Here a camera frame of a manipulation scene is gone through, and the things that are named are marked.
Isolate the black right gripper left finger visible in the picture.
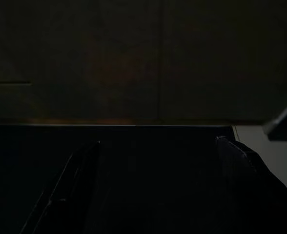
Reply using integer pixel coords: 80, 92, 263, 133
20, 140, 101, 234

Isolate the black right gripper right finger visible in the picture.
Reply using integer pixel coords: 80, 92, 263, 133
215, 136, 287, 234

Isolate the dark grey angled bar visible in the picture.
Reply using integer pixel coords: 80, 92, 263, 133
263, 94, 287, 141

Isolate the dark wooden cabinet door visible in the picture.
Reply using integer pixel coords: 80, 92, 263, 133
0, 0, 163, 124
158, 0, 287, 122

